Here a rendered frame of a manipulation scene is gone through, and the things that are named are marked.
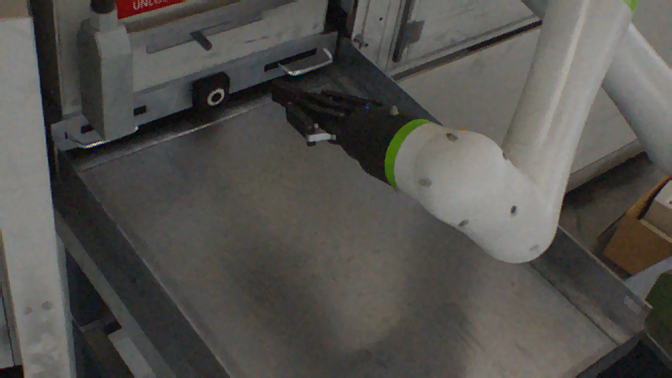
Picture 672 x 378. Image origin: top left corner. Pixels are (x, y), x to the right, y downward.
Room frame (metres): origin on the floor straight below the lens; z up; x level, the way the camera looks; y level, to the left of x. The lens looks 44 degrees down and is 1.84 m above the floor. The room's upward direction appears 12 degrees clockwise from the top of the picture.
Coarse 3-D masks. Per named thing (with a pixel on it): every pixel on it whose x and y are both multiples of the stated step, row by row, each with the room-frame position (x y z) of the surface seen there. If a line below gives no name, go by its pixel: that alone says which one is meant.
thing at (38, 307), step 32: (0, 0) 0.35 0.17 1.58; (0, 32) 0.33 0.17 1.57; (32, 32) 0.34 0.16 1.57; (0, 64) 0.33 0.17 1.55; (32, 64) 0.34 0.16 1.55; (0, 96) 0.33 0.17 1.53; (32, 96) 0.34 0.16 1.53; (0, 128) 0.33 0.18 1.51; (32, 128) 0.34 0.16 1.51; (0, 160) 0.33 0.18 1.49; (32, 160) 0.34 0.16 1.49; (0, 192) 0.33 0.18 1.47; (32, 192) 0.33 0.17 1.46; (0, 224) 0.33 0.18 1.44; (32, 224) 0.33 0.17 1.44; (32, 256) 0.33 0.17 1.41; (32, 288) 0.33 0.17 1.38; (32, 320) 0.33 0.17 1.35; (32, 352) 0.33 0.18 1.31; (64, 352) 0.34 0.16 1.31
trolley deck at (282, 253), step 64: (256, 128) 1.13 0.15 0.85; (64, 192) 0.90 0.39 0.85; (128, 192) 0.93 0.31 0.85; (192, 192) 0.95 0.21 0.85; (256, 192) 0.98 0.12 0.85; (320, 192) 1.01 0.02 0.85; (384, 192) 1.04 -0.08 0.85; (192, 256) 0.83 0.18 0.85; (256, 256) 0.85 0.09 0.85; (320, 256) 0.88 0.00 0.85; (384, 256) 0.90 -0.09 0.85; (448, 256) 0.93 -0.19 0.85; (128, 320) 0.71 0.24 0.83; (256, 320) 0.74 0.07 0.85; (320, 320) 0.76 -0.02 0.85; (384, 320) 0.79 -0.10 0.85; (448, 320) 0.81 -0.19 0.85; (512, 320) 0.83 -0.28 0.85; (576, 320) 0.86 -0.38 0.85
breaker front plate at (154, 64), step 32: (64, 0) 0.99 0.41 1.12; (192, 0) 1.13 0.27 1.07; (224, 0) 1.17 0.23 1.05; (320, 0) 1.32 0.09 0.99; (64, 32) 0.99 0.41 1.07; (128, 32) 1.06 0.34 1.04; (224, 32) 1.17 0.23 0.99; (256, 32) 1.22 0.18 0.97; (288, 32) 1.27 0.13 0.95; (64, 64) 0.98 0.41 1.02; (160, 64) 1.10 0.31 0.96; (192, 64) 1.14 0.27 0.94; (64, 96) 0.98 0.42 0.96
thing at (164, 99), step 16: (320, 32) 1.32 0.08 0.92; (336, 32) 1.34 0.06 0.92; (272, 48) 1.25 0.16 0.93; (288, 48) 1.26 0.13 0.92; (304, 48) 1.29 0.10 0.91; (224, 64) 1.18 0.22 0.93; (240, 64) 1.19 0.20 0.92; (256, 64) 1.21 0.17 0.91; (272, 64) 1.24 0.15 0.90; (288, 64) 1.26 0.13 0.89; (304, 64) 1.29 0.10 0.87; (176, 80) 1.11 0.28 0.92; (192, 80) 1.12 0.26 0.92; (240, 80) 1.19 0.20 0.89; (256, 80) 1.22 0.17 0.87; (144, 96) 1.06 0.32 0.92; (160, 96) 1.08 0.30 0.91; (176, 96) 1.10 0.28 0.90; (48, 112) 0.98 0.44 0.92; (80, 112) 0.99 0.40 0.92; (144, 112) 1.06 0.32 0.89; (160, 112) 1.08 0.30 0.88; (48, 128) 0.96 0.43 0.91; (64, 128) 0.97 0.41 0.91; (64, 144) 0.97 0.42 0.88
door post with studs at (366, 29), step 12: (360, 0) 1.33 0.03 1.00; (372, 0) 1.34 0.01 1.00; (384, 0) 1.36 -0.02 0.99; (360, 12) 1.33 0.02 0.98; (372, 12) 1.35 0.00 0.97; (384, 12) 1.37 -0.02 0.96; (348, 24) 1.37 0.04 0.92; (360, 24) 1.34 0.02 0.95; (372, 24) 1.35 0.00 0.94; (348, 36) 1.36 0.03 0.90; (360, 36) 1.33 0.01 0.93; (372, 36) 1.36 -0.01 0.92; (360, 48) 1.34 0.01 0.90; (372, 48) 1.36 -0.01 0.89; (372, 60) 1.37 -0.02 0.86
